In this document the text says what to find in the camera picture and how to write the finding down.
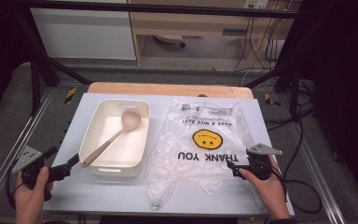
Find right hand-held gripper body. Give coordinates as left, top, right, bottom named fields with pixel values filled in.
left=231, top=142, right=283, bottom=181

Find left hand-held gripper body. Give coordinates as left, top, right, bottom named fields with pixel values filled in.
left=11, top=145, right=73, bottom=202

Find clear plastic bag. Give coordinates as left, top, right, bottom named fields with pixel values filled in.
left=145, top=98, right=264, bottom=210

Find cream plastic bin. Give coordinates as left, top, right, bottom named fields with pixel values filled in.
left=78, top=98, right=151, bottom=178

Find beige silicone ladle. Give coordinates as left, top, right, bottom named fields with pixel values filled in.
left=80, top=110, right=143, bottom=169

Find person's right hand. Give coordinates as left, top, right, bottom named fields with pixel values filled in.
left=238, top=155, right=289, bottom=219

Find person's left hand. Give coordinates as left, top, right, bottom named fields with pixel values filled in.
left=12, top=166, right=54, bottom=224

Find yellow and black tape marker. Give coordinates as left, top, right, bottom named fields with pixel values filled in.
left=63, top=87, right=77, bottom=105
left=264, top=92, right=282, bottom=107

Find light wooden board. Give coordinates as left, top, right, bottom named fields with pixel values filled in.
left=87, top=81, right=255, bottom=100

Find white cabinet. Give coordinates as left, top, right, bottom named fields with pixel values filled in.
left=30, top=0, right=137, bottom=61

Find white chair base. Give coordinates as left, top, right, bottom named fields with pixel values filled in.
left=153, top=34, right=187, bottom=49

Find light wooden desk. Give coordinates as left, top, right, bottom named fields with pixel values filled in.
left=127, top=0, right=302, bottom=67

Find white power strip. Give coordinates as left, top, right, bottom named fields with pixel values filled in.
left=243, top=0, right=269, bottom=10

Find aluminium rail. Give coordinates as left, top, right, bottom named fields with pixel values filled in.
left=0, top=88, right=56, bottom=213
left=287, top=120, right=347, bottom=224

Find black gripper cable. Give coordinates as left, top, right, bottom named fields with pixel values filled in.
left=5, top=167, right=23, bottom=210
left=271, top=102, right=323, bottom=215

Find black metal frame stand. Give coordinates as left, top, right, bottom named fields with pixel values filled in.
left=245, top=59, right=303, bottom=117
left=14, top=8, right=93, bottom=110

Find bundle of hanging cables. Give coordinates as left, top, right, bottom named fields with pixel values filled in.
left=233, top=12, right=282, bottom=73

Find black metal frame bar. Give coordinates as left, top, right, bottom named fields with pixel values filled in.
left=12, top=0, right=299, bottom=19

